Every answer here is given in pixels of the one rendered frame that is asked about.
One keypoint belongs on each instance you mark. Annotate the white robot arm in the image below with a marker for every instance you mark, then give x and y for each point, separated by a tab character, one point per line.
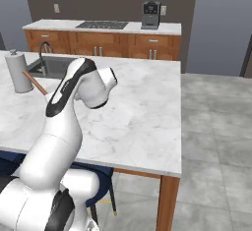
55	149

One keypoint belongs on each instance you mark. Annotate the wooden base cupboard run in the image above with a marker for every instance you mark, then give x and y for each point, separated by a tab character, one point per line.
114	43

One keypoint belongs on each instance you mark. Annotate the grey sink basin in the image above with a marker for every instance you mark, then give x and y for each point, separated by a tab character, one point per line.
55	65

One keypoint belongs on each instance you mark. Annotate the blue stool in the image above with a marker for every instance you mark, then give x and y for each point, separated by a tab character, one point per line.
10	164
104	184

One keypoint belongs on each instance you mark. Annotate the black hob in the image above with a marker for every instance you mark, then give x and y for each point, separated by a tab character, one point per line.
102	25

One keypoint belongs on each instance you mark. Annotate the black tap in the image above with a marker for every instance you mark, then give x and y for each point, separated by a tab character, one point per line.
43	67

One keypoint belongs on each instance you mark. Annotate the brown wooden stick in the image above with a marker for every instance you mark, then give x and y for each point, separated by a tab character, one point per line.
35	83

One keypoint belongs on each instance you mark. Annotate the grey coffee machine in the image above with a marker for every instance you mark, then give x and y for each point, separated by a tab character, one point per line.
151	13

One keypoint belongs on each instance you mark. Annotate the white paper towel roll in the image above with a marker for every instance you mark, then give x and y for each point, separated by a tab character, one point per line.
18	74

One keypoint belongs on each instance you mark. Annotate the white wall socket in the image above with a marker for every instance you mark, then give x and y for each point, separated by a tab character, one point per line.
56	8
163	10

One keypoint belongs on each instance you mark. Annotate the wooden counter leg frame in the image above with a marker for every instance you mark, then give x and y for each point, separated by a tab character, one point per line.
167	202

